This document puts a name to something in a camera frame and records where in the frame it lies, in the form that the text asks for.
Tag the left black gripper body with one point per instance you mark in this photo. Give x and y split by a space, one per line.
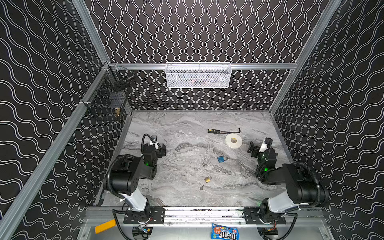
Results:
160 150

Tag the blue padlock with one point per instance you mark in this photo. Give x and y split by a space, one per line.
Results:
222 159

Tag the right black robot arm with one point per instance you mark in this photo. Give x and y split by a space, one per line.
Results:
304 188

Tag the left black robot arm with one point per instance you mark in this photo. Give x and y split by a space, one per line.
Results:
124 173

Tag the white tape roll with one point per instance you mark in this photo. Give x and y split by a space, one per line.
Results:
233 141

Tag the brass item in basket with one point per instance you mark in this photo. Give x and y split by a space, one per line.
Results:
117 112

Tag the black yellow pry tool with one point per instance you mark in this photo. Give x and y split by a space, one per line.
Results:
219 132

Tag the brass padlock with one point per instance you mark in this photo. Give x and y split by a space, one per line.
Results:
208 179

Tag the yellow block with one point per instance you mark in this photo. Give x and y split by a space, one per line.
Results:
105 226

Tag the white mesh basket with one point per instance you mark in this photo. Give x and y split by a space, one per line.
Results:
198 75

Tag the m&m candy bag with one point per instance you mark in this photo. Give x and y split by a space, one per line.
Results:
220 232

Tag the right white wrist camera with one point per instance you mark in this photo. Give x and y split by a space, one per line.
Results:
263 147

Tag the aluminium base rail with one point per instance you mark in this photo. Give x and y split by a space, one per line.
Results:
204 217

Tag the black wire basket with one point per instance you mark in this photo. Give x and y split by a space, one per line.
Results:
112 92

